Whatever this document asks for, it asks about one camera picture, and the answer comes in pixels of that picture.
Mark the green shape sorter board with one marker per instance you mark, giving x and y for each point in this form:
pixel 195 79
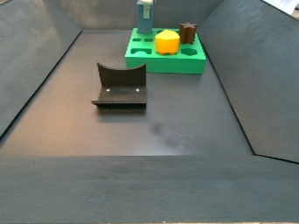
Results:
pixel 188 61

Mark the black curved holder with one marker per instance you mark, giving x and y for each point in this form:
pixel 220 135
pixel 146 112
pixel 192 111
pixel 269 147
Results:
pixel 122 86

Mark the blue rectangular block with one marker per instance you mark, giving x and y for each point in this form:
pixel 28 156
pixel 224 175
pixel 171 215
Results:
pixel 144 24

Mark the yellow rounded block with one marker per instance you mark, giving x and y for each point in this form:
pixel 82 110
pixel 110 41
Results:
pixel 167 42

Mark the brown star block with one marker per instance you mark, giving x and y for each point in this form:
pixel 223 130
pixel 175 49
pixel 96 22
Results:
pixel 187 32

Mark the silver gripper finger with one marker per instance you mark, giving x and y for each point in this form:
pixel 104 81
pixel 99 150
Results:
pixel 147 4

